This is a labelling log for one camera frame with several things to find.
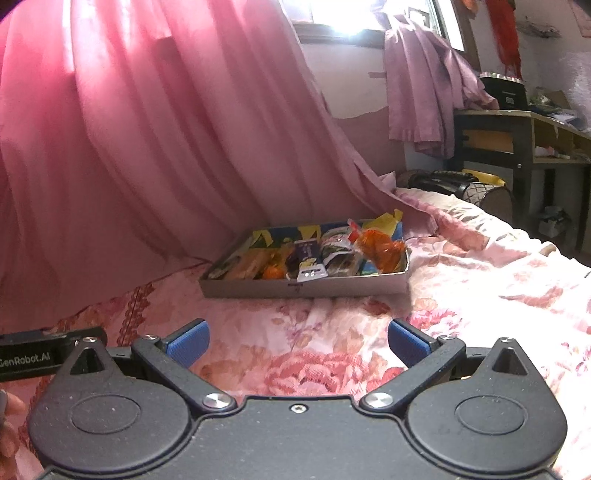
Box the pink floral bedsheet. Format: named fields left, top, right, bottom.
left=0, top=173, right=591, bottom=480

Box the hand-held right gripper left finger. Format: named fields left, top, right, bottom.
left=52, top=318, right=237, bottom=414

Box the dark wooden desk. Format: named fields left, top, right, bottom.
left=445, top=108, right=591, bottom=252

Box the person's left hand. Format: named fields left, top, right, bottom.
left=0, top=390, right=28, bottom=469

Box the patterned round basket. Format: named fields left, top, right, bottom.
left=464, top=182, right=514, bottom=222

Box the red hanging decoration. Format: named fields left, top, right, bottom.
left=485, top=0, right=522, bottom=79

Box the window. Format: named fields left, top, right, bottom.
left=286, top=0, right=467, bottom=47

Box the white pouch of green vegetables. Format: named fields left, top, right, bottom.
left=321, top=228, right=370, bottom=277

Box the orange clear snack packet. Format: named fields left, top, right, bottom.
left=348, top=219, right=408, bottom=274

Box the black box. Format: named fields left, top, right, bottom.
left=478, top=71, right=529, bottom=112

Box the yellow flat item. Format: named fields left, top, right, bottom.
left=462, top=168, right=506, bottom=188

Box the grey cardboard tray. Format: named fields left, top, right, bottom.
left=199, top=218, right=411, bottom=300

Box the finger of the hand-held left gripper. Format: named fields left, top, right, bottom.
left=0, top=327, right=109, bottom=347

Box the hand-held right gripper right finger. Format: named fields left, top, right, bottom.
left=359, top=318, right=539, bottom=414

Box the lilac hanging garment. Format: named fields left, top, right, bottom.
left=383, top=14, right=497, bottom=160

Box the small white box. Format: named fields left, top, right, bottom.
left=538, top=208, right=573, bottom=238

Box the purple white snack packet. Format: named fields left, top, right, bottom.
left=285, top=239, right=329, bottom=283

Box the blue yellow paper liner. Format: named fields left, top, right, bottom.
left=249, top=209, right=406, bottom=245

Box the pink curtain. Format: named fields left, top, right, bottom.
left=0, top=0, right=416, bottom=324

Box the desk clutter pile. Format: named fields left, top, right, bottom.
left=526, top=88, right=591, bottom=134

